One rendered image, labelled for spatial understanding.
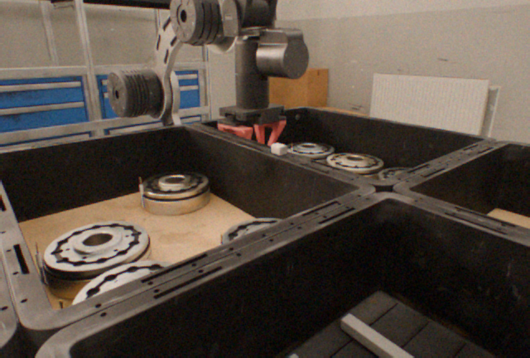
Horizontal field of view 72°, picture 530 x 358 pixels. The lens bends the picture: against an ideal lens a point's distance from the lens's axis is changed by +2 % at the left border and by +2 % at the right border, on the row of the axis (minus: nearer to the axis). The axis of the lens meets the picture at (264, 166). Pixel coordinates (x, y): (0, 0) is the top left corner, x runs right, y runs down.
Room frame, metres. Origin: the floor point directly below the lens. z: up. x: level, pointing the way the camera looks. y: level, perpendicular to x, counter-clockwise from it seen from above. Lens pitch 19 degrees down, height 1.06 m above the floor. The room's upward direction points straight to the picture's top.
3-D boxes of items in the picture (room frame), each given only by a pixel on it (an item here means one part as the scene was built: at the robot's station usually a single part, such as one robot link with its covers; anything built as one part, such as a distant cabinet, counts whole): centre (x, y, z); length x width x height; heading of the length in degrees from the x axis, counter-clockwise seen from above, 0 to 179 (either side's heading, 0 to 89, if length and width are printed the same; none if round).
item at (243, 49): (0.62, 0.02, 1.04); 0.07 x 0.06 x 0.07; 44
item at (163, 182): (0.52, 0.14, 0.86); 0.05 x 0.05 x 0.01
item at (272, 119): (0.63, 0.01, 0.91); 0.07 x 0.07 x 0.09; 47
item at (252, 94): (0.62, 0.02, 0.98); 0.10 x 0.07 x 0.07; 137
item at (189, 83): (2.47, 0.74, 0.60); 0.72 x 0.03 x 0.56; 134
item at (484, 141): (0.58, -0.10, 0.92); 0.40 x 0.30 x 0.02; 40
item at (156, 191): (0.52, 0.14, 0.86); 0.10 x 0.10 x 0.01
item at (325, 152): (0.71, -0.09, 0.86); 0.10 x 0.10 x 0.01
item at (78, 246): (0.34, 0.18, 0.86); 0.05 x 0.05 x 0.01
